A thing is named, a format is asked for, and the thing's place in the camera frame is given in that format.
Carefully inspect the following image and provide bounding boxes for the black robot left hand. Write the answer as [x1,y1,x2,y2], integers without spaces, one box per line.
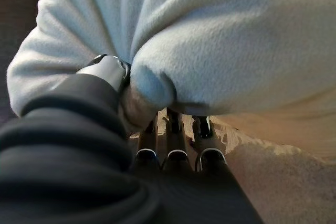
[0,54,263,224]

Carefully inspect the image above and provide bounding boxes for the white fringed cushion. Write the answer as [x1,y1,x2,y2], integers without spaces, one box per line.
[6,0,336,133]

